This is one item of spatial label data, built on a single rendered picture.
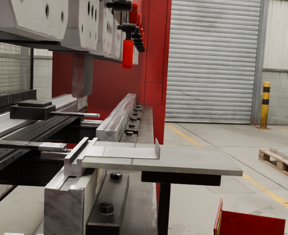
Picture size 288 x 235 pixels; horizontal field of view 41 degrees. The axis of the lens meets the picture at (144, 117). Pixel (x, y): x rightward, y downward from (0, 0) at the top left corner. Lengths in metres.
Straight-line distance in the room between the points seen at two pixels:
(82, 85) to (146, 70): 2.20
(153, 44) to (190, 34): 5.72
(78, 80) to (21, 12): 0.43
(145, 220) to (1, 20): 0.57
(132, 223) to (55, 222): 0.17
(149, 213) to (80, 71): 0.31
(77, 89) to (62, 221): 0.22
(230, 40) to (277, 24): 1.19
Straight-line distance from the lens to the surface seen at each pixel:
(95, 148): 0.74
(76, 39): 0.42
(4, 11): 0.23
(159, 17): 2.88
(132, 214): 0.77
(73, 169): 0.67
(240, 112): 9.02
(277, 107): 9.44
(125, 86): 2.86
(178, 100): 8.52
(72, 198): 0.61
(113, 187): 0.83
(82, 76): 0.66
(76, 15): 0.41
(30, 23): 0.26
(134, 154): 0.70
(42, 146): 0.73
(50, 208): 0.62
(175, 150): 0.76
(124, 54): 0.85
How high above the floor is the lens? 1.16
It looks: 7 degrees down
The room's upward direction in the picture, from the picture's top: 3 degrees clockwise
